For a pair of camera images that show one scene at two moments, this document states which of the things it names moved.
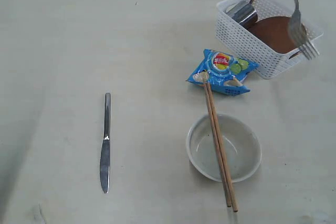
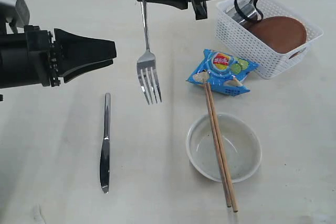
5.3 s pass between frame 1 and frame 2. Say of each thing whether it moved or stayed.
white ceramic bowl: stayed
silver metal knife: stayed
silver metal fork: moved
